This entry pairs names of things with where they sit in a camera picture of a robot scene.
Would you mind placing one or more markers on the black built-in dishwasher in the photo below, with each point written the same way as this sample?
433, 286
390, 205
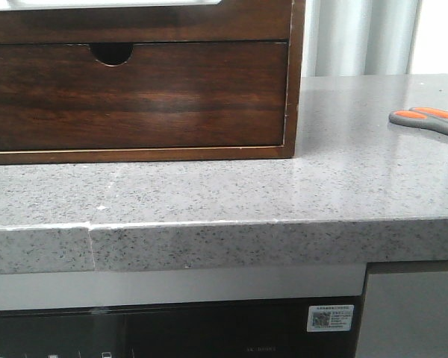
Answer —
251, 328

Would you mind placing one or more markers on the grey orange handled scissors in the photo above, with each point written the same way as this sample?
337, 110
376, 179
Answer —
428, 118

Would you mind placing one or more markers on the grey window curtain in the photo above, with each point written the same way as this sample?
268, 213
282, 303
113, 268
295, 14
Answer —
350, 38

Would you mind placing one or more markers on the white plastic tray on cabinet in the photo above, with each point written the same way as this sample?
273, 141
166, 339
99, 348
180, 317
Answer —
18, 5

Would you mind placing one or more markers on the dark wooden drawer cabinet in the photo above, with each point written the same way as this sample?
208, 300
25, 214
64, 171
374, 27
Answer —
111, 34

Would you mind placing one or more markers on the white QR code sticker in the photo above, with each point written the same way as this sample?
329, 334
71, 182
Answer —
330, 318

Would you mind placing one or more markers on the grey cabinet door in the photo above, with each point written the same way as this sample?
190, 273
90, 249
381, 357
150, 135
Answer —
405, 310

